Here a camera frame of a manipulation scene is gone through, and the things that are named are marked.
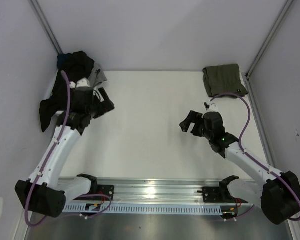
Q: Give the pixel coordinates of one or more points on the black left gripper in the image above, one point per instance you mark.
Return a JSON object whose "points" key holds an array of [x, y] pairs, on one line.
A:
{"points": [[104, 106]]}

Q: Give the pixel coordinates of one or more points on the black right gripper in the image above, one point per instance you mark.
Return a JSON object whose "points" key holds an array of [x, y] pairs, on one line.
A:
{"points": [[193, 117]]}

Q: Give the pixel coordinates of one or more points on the olive green shorts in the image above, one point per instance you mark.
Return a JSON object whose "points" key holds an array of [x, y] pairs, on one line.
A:
{"points": [[222, 79]]}

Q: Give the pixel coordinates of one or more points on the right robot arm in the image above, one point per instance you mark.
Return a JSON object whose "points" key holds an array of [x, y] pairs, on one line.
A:
{"points": [[275, 192]]}

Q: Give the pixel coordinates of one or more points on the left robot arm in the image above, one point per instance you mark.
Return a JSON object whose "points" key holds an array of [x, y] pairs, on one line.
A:
{"points": [[41, 193]]}

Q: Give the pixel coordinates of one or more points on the grey shorts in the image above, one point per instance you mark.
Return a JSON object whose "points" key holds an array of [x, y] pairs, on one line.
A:
{"points": [[97, 76]]}

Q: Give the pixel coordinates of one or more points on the black shorts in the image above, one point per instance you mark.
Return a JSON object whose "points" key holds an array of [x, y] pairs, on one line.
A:
{"points": [[78, 66]]}

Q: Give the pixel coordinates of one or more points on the dark blue garment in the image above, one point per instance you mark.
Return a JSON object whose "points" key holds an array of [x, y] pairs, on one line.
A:
{"points": [[61, 58]]}

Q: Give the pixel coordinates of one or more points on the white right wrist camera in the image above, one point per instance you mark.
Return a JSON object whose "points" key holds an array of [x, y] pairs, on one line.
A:
{"points": [[210, 107]]}

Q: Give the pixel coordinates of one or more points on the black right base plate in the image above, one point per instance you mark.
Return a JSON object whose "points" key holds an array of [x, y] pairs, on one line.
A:
{"points": [[212, 194]]}

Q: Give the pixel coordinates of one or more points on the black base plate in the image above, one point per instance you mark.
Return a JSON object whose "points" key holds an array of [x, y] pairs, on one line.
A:
{"points": [[212, 194], [107, 190]]}

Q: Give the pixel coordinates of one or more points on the white slotted cable duct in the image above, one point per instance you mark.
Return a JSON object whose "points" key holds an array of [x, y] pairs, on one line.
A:
{"points": [[161, 209]]}

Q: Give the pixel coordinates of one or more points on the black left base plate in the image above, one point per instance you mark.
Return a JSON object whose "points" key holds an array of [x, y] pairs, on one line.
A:
{"points": [[107, 190]]}

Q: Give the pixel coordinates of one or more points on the aluminium mounting rail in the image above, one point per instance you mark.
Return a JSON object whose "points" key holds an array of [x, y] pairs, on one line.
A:
{"points": [[159, 191]]}

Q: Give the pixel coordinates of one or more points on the right aluminium corner post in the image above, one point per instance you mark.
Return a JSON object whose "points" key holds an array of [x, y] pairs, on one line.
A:
{"points": [[279, 21]]}

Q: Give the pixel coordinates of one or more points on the aluminium corner post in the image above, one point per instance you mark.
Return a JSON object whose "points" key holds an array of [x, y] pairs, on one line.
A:
{"points": [[38, 11], [279, 21]]}

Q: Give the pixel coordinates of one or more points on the left aluminium corner post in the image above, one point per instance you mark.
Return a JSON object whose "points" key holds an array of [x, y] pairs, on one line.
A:
{"points": [[38, 11]]}

